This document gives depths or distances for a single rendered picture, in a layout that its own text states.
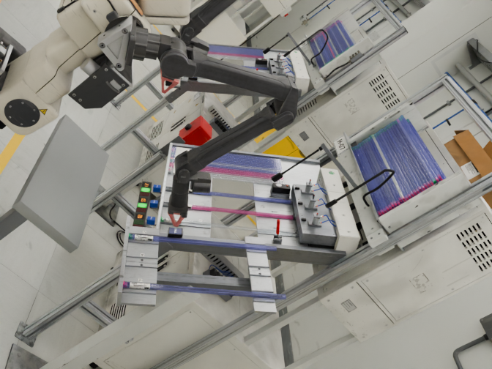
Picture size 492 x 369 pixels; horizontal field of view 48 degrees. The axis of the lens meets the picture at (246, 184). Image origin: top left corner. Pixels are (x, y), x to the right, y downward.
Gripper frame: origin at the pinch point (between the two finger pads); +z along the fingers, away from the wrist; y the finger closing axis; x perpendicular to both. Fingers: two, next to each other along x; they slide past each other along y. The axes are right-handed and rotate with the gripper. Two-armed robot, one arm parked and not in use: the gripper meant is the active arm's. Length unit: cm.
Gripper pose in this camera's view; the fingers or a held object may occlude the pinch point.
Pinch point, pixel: (176, 224)
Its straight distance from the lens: 198.4
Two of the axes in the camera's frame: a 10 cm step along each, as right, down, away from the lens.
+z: -1.6, 8.4, 5.2
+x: -9.9, -1.1, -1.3
